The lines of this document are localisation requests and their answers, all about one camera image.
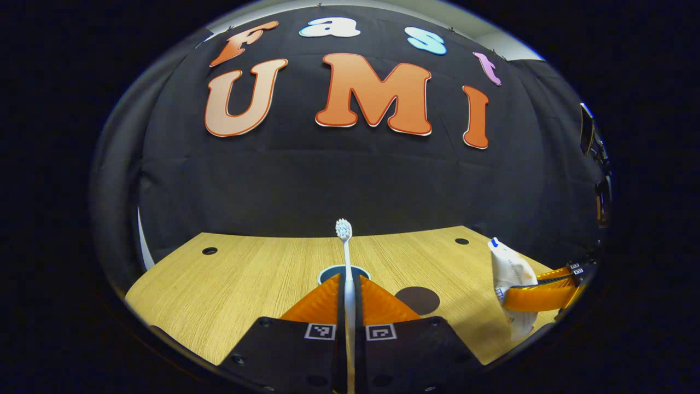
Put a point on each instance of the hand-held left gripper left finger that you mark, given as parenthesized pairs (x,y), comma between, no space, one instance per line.
(290,361)

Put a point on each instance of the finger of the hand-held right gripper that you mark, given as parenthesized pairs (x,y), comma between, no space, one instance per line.
(555,272)
(541,298)

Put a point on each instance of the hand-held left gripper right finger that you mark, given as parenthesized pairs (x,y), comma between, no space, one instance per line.
(415,355)

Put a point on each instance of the white toothpaste tube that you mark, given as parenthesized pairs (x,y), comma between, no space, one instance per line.
(511,268)

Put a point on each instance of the dark round coaster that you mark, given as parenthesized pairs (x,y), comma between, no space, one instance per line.
(418,302)

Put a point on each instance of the white toothbrush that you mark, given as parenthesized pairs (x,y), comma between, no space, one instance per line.
(349,306)

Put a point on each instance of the grey cup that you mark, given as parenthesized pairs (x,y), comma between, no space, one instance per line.
(330,272)

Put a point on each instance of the black backdrop cloth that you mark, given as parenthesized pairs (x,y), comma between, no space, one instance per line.
(328,180)

